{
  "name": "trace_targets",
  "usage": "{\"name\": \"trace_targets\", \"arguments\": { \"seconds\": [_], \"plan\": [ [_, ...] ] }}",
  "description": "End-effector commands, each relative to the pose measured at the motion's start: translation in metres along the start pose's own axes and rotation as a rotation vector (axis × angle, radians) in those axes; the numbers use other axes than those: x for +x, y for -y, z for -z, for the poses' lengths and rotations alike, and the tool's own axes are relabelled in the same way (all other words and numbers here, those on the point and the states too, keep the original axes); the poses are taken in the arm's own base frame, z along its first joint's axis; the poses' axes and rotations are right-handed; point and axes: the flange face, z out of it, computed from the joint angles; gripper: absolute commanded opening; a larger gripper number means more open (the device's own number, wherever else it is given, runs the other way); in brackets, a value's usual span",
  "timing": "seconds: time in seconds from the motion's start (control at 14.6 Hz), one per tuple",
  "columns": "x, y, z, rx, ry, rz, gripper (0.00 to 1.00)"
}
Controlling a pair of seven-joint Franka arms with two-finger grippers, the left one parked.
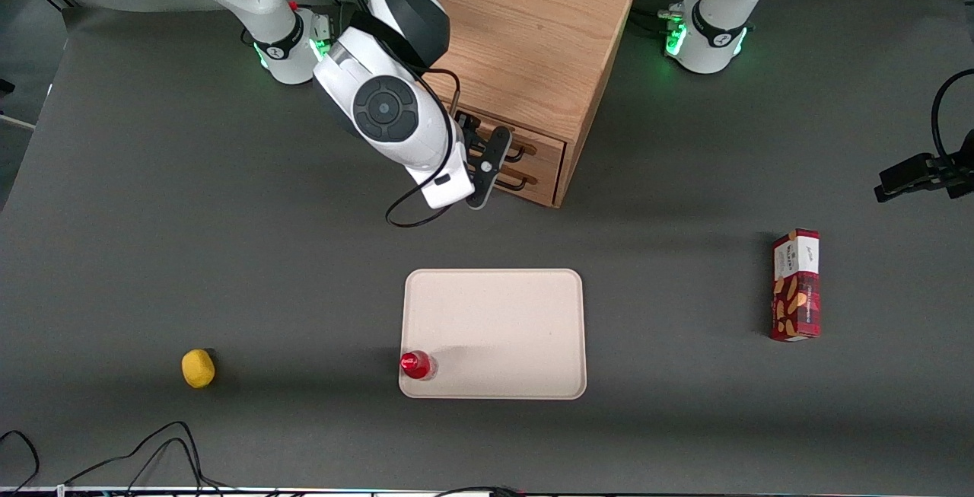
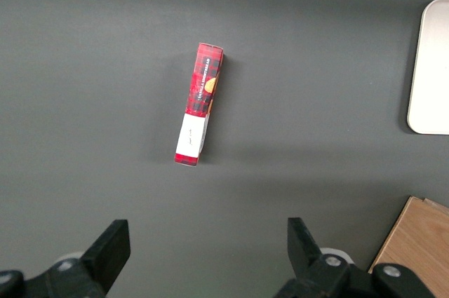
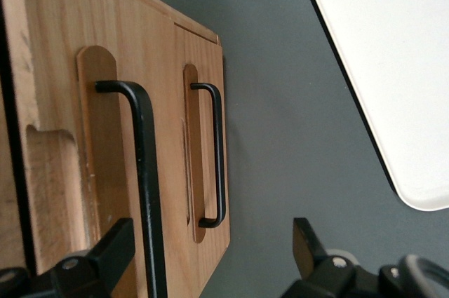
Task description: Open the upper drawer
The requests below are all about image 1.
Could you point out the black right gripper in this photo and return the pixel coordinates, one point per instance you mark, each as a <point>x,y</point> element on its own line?
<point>465,125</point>

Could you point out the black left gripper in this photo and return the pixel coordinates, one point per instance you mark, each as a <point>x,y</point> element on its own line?
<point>915,175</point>

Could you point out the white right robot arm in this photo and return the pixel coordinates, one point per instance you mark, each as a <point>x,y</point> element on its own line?
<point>338,74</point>

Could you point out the wooden drawer cabinet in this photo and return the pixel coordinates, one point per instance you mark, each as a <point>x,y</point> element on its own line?
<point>533,25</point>

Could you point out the red snack box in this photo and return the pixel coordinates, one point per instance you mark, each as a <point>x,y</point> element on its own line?
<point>795,291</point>

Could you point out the beige plastic tray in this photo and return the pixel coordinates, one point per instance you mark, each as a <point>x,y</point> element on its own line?
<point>502,329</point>

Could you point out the red capped bottle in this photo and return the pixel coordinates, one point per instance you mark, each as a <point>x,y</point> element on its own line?
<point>415,364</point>

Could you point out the yellow lemon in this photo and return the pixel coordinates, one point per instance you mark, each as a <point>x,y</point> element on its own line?
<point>198,369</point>

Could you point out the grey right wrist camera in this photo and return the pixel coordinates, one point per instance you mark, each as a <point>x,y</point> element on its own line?
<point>449,191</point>

